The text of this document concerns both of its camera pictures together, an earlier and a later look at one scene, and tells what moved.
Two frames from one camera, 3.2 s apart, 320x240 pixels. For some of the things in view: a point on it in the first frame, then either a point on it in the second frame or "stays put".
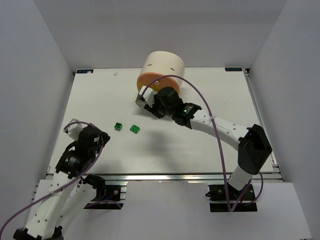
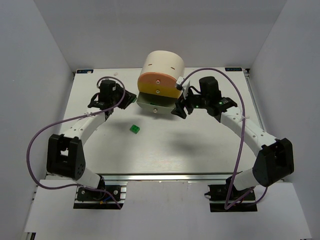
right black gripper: [155, 108] to [186, 103]
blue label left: [84, 71] stays put
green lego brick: [134, 129] stays put
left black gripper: [81, 135] to [126, 99]
